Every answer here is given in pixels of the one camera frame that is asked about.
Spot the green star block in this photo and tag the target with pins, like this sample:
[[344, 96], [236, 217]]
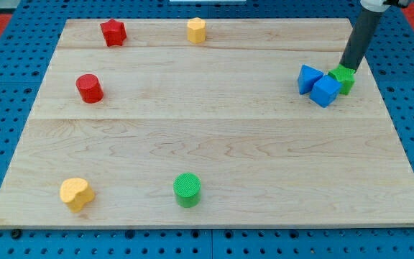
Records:
[[345, 76]]

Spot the blue cube block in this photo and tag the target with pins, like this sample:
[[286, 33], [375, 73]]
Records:
[[325, 90]]

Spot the red star block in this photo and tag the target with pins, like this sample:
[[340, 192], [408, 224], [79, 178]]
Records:
[[114, 32]]

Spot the yellow heart block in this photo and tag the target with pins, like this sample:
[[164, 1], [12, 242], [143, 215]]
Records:
[[75, 193]]

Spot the red cylinder block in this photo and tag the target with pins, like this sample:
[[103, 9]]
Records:
[[89, 88]]

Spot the blue triangle block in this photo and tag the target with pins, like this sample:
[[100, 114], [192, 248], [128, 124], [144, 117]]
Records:
[[307, 78]]

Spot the yellow hexagon block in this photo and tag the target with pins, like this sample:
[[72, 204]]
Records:
[[196, 30]]

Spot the green cylinder block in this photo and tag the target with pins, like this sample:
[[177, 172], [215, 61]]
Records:
[[187, 189]]

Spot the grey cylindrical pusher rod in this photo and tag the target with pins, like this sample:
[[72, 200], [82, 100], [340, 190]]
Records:
[[360, 38]]

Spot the wooden board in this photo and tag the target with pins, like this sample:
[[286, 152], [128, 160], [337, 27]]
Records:
[[227, 110]]

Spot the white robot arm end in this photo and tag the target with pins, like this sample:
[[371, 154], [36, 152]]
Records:
[[381, 6]]

